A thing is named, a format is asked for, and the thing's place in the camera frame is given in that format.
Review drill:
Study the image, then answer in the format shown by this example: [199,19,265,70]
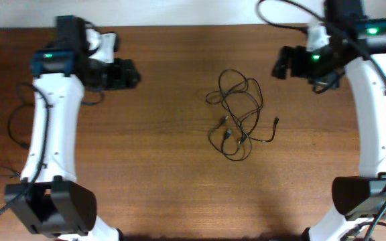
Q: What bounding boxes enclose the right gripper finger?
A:
[271,63,290,80]
[276,46,292,66]

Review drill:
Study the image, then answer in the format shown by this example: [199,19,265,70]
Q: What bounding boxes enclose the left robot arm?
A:
[5,15,141,240]

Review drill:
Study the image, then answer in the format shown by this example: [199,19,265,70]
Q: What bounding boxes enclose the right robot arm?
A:
[272,1,386,240]

